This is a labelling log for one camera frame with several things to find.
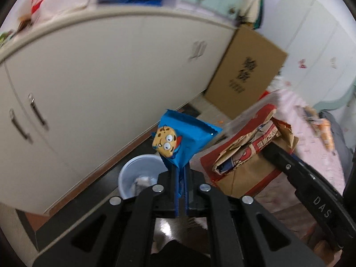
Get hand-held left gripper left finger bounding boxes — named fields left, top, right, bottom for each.
left=33, top=169, right=180, bottom=267

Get light blue trash bin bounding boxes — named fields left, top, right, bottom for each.
left=118, top=154, right=169, bottom=201

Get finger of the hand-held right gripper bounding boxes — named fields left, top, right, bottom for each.
left=263, top=142, right=315, bottom=191

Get brown cardboard box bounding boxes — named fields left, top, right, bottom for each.
left=204, top=24, right=289, bottom=120

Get orange snack packet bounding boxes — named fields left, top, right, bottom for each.
left=304, top=106, right=336, bottom=151

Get mint green bed frame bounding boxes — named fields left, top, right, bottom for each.
left=313, top=84, right=356, bottom=111

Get blue cookie snack packet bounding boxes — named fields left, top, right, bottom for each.
left=152, top=109, right=223, bottom=198

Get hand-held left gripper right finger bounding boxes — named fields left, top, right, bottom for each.
left=182, top=164, right=326, bottom=267

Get pink floral bed sheet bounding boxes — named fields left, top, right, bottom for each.
left=200, top=87, right=347, bottom=253

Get white cabinet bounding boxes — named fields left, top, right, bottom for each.
left=0, top=7, right=237, bottom=215

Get metal cabinet handle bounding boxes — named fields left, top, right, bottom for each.
left=27, top=93, right=49, bottom=131
left=188, top=41, right=200, bottom=61
left=9, top=108, right=33, bottom=144
left=196, top=40, right=208, bottom=58

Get white wardrobe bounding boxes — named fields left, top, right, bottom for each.
left=261, top=0, right=356, bottom=104

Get crumpled white paper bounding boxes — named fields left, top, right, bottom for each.
left=133, top=175, right=157, bottom=194

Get hanging clothes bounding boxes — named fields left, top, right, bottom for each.
left=236, top=0, right=265, bottom=30

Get brown and red paper bag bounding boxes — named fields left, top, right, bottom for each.
left=200, top=103, right=300, bottom=198

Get grey cloth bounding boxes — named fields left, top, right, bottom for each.
left=319, top=111, right=354, bottom=174

